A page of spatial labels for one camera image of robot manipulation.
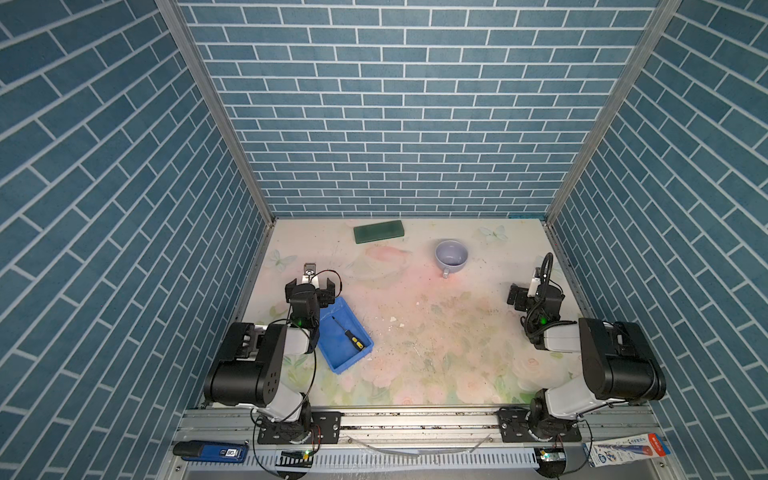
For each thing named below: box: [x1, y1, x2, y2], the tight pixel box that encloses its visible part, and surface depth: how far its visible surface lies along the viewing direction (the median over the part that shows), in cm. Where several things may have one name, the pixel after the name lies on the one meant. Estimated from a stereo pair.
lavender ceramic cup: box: [434, 239, 469, 279], surface depth 107 cm
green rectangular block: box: [353, 220, 405, 244], surface depth 118 cm
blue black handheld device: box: [173, 440, 249, 463], surface depth 69 cm
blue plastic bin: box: [318, 297, 374, 375], surface depth 90 cm
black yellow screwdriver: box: [332, 316, 365, 351], surface depth 88 cm
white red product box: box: [583, 433, 671, 468], surface depth 72 cm
